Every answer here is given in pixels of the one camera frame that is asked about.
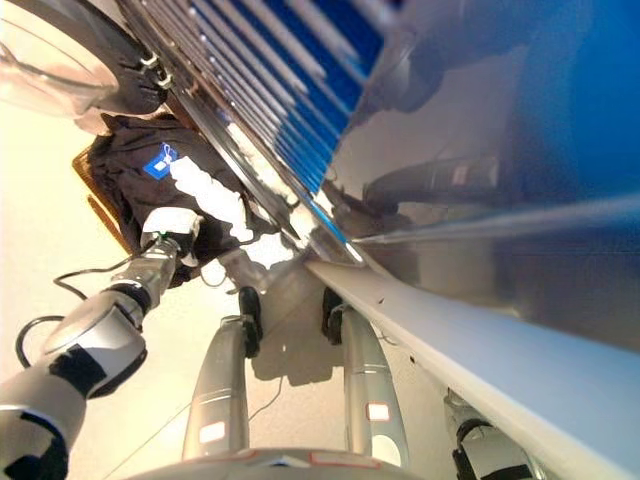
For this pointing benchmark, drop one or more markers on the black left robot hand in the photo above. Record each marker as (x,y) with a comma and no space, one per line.
(170,222)

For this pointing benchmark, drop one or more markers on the white garment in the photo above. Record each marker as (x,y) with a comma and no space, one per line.
(210,195)

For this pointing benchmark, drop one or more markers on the black garment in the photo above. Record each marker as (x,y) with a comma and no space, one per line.
(130,150)

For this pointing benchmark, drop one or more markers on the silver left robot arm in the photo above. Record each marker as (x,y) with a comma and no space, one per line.
(100,335)

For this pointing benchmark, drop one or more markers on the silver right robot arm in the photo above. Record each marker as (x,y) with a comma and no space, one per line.
(492,450)

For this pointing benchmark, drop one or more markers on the brown wicker laundry basket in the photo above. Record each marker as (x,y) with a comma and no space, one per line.
(82,167)

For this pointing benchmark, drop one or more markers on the round washing machine door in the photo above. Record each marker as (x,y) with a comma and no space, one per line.
(60,50)

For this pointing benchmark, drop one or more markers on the black left robot foot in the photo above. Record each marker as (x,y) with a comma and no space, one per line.
(250,310)

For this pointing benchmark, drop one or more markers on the black robot foot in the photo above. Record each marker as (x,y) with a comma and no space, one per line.
(250,310)
(331,312)

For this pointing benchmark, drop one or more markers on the silver left robot leg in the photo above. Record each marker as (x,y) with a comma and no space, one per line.
(220,390)

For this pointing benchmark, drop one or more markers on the silver robot leg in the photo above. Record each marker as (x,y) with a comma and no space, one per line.
(367,380)
(220,390)

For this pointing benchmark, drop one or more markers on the black right robot foot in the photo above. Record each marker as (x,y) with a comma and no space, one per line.
(331,312)

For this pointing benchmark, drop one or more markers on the silver right robot leg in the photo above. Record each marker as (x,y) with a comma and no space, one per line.
(367,380)

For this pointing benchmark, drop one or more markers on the grey robot torso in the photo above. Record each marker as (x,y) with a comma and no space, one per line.
(270,465)

